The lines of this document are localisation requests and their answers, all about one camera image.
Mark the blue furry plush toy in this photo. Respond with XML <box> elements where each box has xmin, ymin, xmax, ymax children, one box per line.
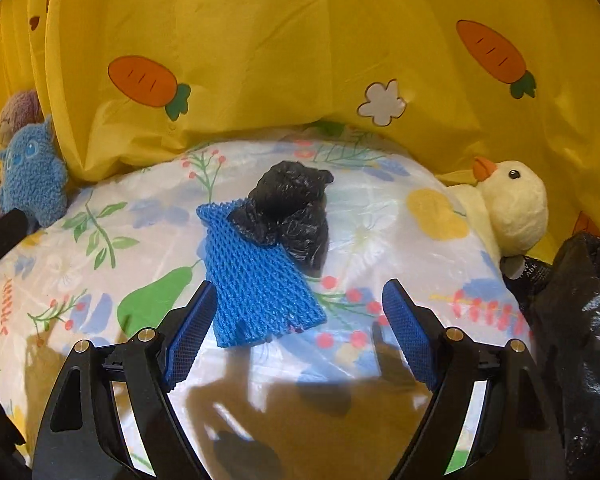
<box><xmin>0</xmin><ymin>114</ymin><xmax>70</xmax><ymax>229</ymax></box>

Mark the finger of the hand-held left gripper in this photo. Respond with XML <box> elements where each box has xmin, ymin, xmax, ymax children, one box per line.
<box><xmin>0</xmin><ymin>207</ymin><xmax>29</xmax><ymax>282</ymax></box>

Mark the yellow duck plush toy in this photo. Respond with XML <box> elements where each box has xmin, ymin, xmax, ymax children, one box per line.
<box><xmin>439</xmin><ymin>156</ymin><xmax>550</xmax><ymax>262</ymax></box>

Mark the white floral blanket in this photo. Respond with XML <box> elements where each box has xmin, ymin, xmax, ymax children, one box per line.
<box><xmin>0</xmin><ymin>130</ymin><xmax>536</xmax><ymax>480</ymax></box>

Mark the blue foam net sleeve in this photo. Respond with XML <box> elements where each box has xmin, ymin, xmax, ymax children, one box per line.
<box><xmin>196</xmin><ymin>200</ymin><xmax>327</xmax><ymax>349</ymax></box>

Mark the yellow carrot print curtain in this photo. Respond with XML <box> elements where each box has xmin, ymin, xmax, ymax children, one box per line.
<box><xmin>0</xmin><ymin>0</ymin><xmax>600</xmax><ymax>261</ymax></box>

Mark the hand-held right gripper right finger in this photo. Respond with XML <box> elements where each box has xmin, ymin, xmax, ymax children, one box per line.
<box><xmin>381</xmin><ymin>279</ymin><xmax>567</xmax><ymax>480</ymax></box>

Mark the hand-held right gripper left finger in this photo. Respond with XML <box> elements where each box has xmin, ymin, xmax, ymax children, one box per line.
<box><xmin>31</xmin><ymin>281</ymin><xmax>219</xmax><ymax>480</ymax></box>

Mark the large black garbage bag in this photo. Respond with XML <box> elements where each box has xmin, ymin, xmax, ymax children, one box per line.
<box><xmin>500</xmin><ymin>231</ymin><xmax>600</xmax><ymax>480</ymax></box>

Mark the black plastic bag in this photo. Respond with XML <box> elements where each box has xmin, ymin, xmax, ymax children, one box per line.
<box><xmin>228</xmin><ymin>160</ymin><xmax>335</xmax><ymax>277</ymax></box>

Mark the purple bear plush toy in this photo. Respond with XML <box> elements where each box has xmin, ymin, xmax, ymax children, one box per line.
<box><xmin>0</xmin><ymin>88</ymin><xmax>47</xmax><ymax>233</ymax></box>

